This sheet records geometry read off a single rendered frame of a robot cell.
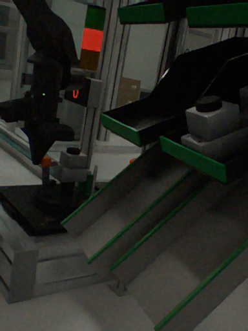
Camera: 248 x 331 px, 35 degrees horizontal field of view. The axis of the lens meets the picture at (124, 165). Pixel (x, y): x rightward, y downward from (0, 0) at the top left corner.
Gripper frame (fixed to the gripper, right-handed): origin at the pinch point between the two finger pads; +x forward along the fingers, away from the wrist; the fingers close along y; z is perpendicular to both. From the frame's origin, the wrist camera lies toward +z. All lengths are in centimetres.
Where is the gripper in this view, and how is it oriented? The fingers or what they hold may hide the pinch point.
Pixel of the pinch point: (37, 148)
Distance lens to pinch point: 82.6
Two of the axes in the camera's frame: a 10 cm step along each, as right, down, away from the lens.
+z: -8.0, 0.0, -6.0
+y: 5.7, 3.0, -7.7
